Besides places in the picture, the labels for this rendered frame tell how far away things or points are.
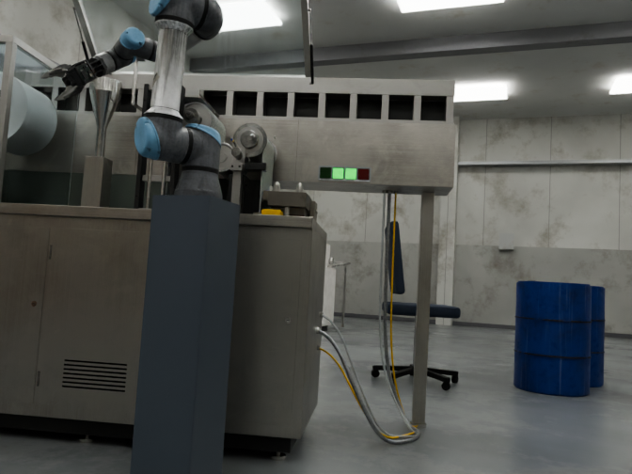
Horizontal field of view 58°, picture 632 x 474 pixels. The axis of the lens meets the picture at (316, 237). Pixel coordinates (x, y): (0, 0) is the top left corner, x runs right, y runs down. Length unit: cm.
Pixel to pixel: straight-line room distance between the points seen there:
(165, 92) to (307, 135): 112
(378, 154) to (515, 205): 917
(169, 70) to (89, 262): 87
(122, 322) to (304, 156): 114
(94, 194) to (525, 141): 1017
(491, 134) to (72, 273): 1047
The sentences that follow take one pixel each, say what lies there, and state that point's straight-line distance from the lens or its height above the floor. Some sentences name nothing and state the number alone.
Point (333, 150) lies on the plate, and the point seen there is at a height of 130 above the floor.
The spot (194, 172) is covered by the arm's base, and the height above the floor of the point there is 98.
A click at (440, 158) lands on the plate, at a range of 275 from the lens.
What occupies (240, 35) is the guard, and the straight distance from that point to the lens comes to 287.
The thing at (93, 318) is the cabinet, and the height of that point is 48.
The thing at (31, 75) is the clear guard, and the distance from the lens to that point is 286.
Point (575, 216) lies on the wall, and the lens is 1183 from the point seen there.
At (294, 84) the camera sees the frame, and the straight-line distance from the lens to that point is 287.
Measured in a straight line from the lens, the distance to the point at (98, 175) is 274.
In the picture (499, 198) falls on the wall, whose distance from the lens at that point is 1183.
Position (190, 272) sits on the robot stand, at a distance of 172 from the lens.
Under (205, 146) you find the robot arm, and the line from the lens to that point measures 182.
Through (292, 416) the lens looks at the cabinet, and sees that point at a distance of 215.
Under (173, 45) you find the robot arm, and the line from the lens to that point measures 184.
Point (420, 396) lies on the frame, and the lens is 289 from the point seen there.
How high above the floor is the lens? 66
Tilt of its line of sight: 5 degrees up
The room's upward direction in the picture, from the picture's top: 3 degrees clockwise
